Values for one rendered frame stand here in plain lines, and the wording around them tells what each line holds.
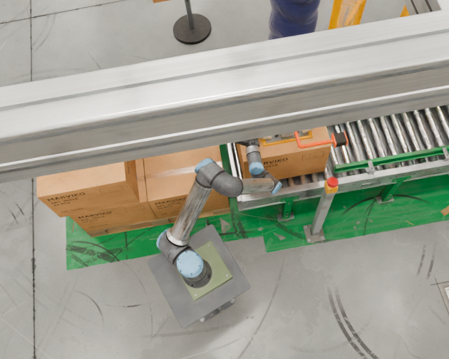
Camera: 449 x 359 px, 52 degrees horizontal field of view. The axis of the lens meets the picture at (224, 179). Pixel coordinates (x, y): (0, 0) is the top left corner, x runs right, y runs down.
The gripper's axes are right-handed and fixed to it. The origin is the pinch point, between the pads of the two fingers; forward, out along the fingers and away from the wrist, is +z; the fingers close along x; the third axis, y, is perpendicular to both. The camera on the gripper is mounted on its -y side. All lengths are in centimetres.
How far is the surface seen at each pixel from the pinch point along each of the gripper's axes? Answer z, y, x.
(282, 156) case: -22.4, 22.2, -15.2
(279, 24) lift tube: -6, 20, 93
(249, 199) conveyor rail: -36, -4, -48
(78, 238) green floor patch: -21, -150, -105
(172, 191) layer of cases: -17, -59, -52
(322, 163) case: -22, 52, -38
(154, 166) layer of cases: 6, -70, -52
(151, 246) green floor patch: -39, -89, -106
